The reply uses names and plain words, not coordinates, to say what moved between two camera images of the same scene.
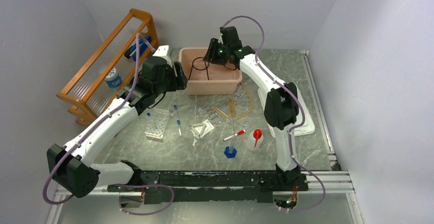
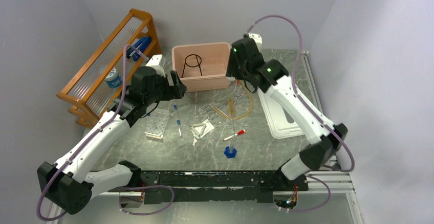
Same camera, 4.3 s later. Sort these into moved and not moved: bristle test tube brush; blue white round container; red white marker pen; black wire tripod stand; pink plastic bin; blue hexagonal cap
Moved: black wire tripod stand; pink plastic bin
Not moved: bristle test tube brush; blue white round container; blue hexagonal cap; red white marker pen
